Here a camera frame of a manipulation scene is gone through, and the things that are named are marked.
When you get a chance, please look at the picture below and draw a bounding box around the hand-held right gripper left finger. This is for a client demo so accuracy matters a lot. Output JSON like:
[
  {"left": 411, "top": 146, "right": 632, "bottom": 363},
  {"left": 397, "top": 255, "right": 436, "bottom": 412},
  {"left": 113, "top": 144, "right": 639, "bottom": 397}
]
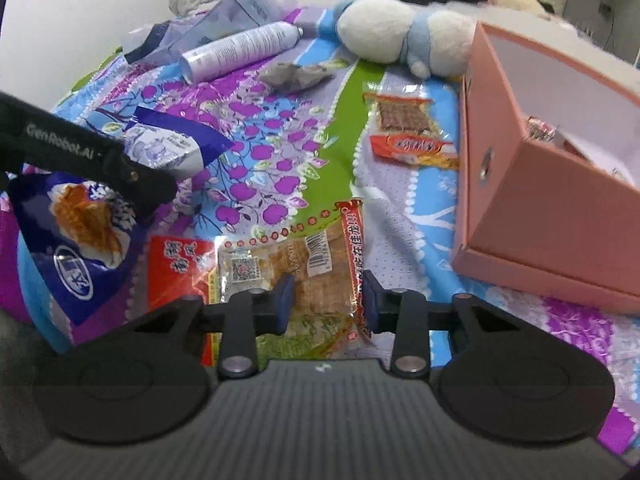
[{"left": 131, "top": 274, "right": 297, "bottom": 380}]

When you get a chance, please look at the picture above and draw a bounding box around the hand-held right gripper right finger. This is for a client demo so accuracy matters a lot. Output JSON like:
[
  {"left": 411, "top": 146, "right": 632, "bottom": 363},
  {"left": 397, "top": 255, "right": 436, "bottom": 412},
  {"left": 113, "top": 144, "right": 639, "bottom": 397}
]
[{"left": 359, "top": 271, "right": 526, "bottom": 376}]

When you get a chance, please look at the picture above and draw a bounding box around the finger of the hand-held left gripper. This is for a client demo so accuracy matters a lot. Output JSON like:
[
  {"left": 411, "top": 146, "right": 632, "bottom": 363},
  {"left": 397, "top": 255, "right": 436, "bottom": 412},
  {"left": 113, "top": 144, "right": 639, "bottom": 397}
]
[{"left": 117, "top": 152, "right": 178, "bottom": 223}]

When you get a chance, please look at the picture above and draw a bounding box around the clear red-edged snack packet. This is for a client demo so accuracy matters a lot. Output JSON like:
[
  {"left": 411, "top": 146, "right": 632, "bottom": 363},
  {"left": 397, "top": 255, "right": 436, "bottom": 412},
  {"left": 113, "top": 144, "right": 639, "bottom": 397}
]
[{"left": 215, "top": 199, "right": 381, "bottom": 356}]

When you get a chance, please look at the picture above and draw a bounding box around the large blue snack packet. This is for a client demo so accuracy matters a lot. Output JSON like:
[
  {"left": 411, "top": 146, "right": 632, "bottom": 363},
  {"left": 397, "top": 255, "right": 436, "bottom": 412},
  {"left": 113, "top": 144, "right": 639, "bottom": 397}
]
[{"left": 9, "top": 170, "right": 151, "bottom": 326}]

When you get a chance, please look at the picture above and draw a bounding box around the pink cardboard box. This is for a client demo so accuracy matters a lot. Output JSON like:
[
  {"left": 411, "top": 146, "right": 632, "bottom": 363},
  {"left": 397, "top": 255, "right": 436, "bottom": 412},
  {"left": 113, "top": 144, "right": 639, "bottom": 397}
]
[{"left": 451, "top": 21, "right": 640, "bottom": 315}]

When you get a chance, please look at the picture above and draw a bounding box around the blue and white snack packet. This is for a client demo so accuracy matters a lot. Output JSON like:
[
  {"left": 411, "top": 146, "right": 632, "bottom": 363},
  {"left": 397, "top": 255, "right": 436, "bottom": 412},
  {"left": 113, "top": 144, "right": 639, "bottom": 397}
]
[{"left": 122, "top": 106, "right": 236, "bottom": 181}]

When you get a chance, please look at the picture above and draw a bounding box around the purple floral printed bedsheet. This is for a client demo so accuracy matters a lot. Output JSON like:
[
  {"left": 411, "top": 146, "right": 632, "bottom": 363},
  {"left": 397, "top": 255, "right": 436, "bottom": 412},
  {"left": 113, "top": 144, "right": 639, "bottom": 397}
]
[{"left": 0, "top": 5, "right": 640, "bottom": 456}]

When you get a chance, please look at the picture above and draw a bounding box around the white spray can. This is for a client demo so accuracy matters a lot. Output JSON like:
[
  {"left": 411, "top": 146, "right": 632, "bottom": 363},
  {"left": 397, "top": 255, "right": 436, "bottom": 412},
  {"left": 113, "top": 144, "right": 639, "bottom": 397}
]
[{"left": 179, "top": 22, "right": 304, "bottom": 83}]

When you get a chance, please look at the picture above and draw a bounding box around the orange red snack packet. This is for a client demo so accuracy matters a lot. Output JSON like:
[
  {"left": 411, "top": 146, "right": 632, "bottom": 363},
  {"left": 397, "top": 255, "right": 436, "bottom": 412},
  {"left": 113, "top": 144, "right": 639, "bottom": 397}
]
[{"left": 363, "top": 91, "right": 460, "bottom": 170}]

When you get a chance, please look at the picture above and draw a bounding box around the grey crumpled snack packet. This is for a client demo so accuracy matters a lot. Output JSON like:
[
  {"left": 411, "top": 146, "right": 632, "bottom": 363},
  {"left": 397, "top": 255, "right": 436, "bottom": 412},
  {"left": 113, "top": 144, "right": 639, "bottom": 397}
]
[{"left": 257, "top": 60, "right": 335, "bottom": 93}]

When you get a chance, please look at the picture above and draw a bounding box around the pale blue tissue pack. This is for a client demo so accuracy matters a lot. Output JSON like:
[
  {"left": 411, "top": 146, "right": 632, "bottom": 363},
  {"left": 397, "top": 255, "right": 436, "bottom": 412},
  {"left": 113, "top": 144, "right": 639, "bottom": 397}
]
[{"left": 122, "top": 0, "right": 301, "bottom": 66}]

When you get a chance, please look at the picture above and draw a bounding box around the shiny small snack packet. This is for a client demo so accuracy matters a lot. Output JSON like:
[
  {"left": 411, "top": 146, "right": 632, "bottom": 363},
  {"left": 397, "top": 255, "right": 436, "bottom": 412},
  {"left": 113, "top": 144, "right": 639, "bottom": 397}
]
[{"left": 525, "top": 115, "right": 557, "bottom": 142}]

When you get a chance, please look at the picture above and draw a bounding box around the white paper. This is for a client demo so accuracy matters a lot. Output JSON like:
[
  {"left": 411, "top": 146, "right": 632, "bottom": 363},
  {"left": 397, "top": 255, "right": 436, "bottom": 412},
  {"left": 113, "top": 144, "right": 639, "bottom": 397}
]
[{"left": 555, "top": 127, "right": 640, "bottom": 186}]

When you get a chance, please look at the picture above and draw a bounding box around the white and blue plush toy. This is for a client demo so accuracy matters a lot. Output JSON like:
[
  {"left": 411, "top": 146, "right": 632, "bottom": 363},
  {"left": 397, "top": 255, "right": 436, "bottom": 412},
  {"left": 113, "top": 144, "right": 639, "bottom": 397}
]
[{"left": 334, "top": 0, "right": 476, "bottom": 80}]

